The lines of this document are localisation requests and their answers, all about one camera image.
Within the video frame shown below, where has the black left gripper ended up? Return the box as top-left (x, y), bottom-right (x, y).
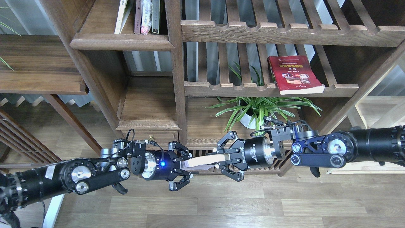
top-left (141, 141), bottom-right (199, 191)

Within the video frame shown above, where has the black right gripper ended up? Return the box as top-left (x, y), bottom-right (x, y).
top-left (206, 131), bottom-right (276, 182)

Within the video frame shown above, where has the white book pink cover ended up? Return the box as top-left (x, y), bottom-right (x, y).
top-left (181, 154), bottom-right (229, 170)

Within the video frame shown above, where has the red book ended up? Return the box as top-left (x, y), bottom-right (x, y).
top-left (268, 56), bottom-right (325, 95)

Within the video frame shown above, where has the white book green cover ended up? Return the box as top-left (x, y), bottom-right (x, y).
top-left (114, 0), bottom-right (133, 34)

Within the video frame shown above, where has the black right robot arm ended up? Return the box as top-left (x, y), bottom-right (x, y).
top-left (212, 116), bottom-right (404, 181)

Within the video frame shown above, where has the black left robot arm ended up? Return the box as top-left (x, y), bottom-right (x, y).
top-left (0, 138), bottom-right (192, 228)

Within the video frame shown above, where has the white plant pot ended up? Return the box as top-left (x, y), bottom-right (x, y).
top-left (240, 97), bottom-right (272, 129)

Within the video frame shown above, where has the green spider plant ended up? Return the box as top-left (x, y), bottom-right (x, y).
top-left (204, 62), bottom-right (322, 140)

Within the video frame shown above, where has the dark wooden bookshelf cabinet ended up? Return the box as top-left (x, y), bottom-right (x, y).
top-left (40, 0), bottom-right (404, 150)

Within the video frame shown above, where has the white metal leg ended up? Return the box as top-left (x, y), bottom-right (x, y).
top-left (42, 194), bottom-right (65, 228)

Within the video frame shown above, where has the pink spine upright book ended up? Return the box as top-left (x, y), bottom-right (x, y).
top-left (134, 0), bottom-right (141, 34)

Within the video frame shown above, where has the dark green upright book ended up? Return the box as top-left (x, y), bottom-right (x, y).
top-left (152, 0), bottom-right (166, 34)

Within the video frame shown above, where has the plastic wrapped white book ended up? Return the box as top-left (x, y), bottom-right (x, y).
top-left (140, 0), bottom-right (153, 35)

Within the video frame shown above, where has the green plant leaves left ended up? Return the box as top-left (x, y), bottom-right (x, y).
top-left (0, 6), bottom-right (22, 71)

